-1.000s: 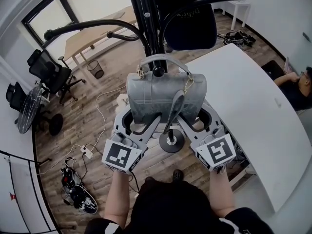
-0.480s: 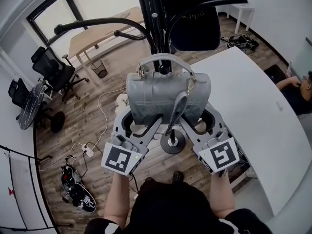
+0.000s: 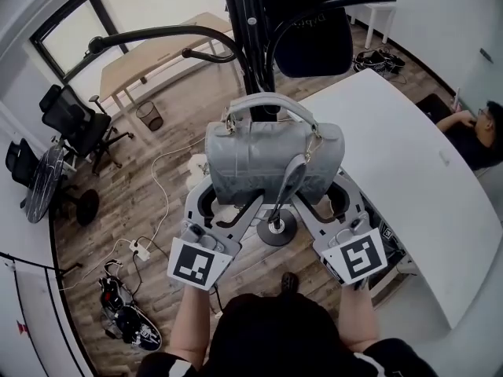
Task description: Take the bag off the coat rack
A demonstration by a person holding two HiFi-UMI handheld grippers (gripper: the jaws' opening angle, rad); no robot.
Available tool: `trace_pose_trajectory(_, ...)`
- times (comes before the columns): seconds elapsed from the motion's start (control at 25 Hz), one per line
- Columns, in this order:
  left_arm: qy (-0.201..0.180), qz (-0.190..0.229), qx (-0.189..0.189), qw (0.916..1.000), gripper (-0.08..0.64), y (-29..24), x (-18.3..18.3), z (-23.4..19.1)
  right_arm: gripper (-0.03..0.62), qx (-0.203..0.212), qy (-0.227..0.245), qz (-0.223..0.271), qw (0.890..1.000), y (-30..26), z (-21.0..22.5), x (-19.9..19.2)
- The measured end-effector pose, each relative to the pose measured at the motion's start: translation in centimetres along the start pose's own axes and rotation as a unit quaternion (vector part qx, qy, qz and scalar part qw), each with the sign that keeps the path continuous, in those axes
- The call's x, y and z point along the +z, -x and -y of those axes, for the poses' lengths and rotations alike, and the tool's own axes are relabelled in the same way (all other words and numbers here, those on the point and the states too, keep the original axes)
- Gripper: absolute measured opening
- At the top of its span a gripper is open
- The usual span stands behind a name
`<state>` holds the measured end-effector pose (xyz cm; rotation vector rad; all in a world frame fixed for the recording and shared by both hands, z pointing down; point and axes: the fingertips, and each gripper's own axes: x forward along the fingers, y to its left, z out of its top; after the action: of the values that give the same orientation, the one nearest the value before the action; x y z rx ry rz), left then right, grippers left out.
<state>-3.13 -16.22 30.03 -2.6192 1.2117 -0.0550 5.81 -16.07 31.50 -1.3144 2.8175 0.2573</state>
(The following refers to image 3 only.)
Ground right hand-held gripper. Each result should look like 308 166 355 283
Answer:
292 170 391 288

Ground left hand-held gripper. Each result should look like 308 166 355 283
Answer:
167 178 266 291

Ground grey leather bag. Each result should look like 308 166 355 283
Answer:
204 91 347 227

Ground black metal coat rack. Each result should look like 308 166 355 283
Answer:
86 0 398 247

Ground person's right forearm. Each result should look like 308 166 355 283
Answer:
336 284 380 353

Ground person's left forearm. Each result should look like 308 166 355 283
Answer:
167 285 218 369

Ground dark navy fabric bag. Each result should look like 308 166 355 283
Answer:
266 0 354 79

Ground white fluffy object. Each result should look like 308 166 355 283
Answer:
185 152 210 191

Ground large white table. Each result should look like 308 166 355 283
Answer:
297 68 503 330

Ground person's dark shoe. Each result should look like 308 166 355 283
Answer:
280 271 299 295

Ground white power strip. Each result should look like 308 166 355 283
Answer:
128 238 152 262

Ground black mesh wastebasket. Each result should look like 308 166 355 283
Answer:
134 101 165 133

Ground person's black shirt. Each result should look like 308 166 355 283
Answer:
136 291 438 377

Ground pile of black floor equipment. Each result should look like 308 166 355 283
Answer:
97 258 163 352

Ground light wooden table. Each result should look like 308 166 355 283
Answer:
97 11 245 134

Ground round black marble table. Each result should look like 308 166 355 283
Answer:
26 145 66 225

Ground small white side table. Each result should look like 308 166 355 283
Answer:
340 0 398 51

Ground white power cable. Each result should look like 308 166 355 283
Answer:
58 138 206 291

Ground black power cable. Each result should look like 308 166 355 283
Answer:
127 235 171 300

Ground tangle of black cables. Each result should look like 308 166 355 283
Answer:
351 46 408 85

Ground black metal frame stand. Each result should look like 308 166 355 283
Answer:
0 251 99 377

